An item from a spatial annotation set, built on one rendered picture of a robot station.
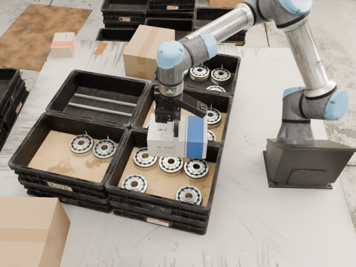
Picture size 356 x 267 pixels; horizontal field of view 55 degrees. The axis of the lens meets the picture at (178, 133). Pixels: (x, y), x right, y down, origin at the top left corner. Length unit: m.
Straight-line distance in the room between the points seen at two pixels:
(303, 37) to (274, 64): 0.94
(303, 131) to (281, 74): 0.74
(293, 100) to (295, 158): 0.23
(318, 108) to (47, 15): 3.36
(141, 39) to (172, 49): 1.12
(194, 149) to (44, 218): 0.58
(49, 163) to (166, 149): 0.58
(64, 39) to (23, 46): 1.51
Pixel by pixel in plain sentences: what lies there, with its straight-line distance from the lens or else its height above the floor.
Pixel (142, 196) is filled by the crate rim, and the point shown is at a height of 0.93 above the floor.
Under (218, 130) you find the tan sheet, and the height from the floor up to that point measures 0.83.
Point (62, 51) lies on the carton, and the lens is 2.25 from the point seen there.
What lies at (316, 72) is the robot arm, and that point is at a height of 1.23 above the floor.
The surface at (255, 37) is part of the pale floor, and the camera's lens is 3.69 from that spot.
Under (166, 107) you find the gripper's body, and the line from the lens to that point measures 1.07.
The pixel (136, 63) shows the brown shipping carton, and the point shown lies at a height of 0.81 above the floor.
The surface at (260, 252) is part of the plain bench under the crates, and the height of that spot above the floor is 0.70.
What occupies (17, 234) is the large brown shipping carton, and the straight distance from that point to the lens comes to 1.33.
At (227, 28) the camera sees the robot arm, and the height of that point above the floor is 1.36.
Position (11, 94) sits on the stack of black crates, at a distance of 2.57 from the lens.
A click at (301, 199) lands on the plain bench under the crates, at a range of 1.60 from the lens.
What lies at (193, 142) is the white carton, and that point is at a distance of 1.13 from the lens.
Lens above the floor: 2.01
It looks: 50 degrees down
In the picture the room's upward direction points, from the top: straight up
